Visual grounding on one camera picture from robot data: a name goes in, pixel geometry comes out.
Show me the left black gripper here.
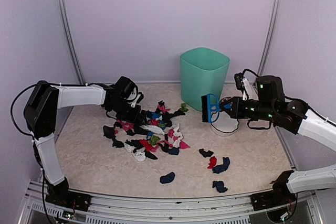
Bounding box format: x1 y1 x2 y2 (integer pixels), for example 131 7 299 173
109 99 148 125

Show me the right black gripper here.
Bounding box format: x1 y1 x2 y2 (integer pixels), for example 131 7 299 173
220 96 277 121

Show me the blue hand brush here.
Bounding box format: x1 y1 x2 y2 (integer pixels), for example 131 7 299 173
201 93 223 123

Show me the blue dustpan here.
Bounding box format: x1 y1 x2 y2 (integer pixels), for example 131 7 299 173
146 111 163 126

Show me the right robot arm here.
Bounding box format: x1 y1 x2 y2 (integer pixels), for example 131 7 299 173
219 75 335 206

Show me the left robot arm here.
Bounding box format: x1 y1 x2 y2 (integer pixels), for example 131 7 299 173
23 76 148 206

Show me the red patterned bowl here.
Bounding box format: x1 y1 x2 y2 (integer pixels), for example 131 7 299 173
219 97 233 106

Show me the white fluted bowl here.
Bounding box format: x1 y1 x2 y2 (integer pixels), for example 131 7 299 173
211 113 239 136

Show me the black scrap left front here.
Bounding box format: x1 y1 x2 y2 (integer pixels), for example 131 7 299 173
112 139 124 148

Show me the black scrap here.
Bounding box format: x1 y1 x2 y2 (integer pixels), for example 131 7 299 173
198 148 214 158
112 139 124 148

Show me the white scrap front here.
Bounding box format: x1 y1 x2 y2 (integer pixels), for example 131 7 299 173
124 143 135 153

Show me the teal plastic waste bin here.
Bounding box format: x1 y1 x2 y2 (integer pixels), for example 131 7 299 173
180 47 230 111

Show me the green paper scrap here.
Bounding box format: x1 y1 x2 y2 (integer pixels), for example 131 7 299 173
180 103 188 113

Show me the black scrap right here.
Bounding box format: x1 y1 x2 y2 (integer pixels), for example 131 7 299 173
198 148 214 158

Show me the red paper scrap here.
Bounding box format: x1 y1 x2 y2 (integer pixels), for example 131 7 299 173
207 156 217 169

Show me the navy curved scrap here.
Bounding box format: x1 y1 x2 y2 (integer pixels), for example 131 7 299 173
212 157 230 174

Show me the navy scrap front right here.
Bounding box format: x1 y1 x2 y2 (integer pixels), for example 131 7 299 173
212 180 228 193

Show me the navy scrap front centre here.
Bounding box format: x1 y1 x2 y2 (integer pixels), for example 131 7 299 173
160 172 175 184

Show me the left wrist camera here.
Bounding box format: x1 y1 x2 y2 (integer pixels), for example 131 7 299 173
130 92 144 108

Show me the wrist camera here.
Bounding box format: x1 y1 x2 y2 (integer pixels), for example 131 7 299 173
234 73 254 100
130 92 144 108

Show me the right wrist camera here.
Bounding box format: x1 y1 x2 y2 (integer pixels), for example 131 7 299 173
234 73 254 100

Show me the right aluminium frame post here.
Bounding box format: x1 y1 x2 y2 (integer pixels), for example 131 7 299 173
257 0 281 75

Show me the aluminium frame post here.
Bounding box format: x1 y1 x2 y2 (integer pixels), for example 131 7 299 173
257 0 281 75
57 0 85 84

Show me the front aluminium rail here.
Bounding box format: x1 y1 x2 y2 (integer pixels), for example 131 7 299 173
18 184 322 223

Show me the left aluminium frame post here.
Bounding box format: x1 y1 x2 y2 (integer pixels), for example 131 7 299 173
57 0 85 84

